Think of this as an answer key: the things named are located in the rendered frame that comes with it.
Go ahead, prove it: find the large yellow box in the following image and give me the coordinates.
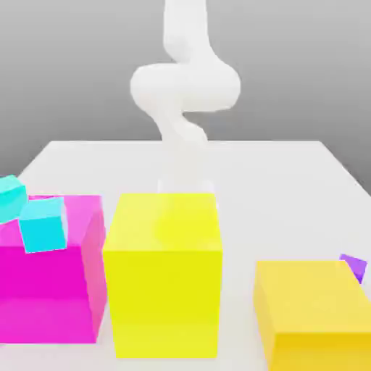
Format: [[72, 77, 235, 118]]
[[102, 193, 224, 359]]

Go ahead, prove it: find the small turquoise cube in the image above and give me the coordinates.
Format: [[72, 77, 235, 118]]
[[0, 174, 29, 225]]

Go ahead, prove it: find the large magenta box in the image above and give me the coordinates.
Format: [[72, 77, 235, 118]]
[[0, 194, 108, 345]]

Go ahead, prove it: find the small cyan cube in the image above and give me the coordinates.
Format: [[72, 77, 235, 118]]
[[18, 196, 68, 254]]

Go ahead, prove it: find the small purple cube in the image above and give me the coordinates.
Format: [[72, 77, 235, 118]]
[[338, 253, 368, 285]]

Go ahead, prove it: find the large orange-yellow box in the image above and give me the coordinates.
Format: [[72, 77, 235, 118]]
[[253, 259, 371, 371]]

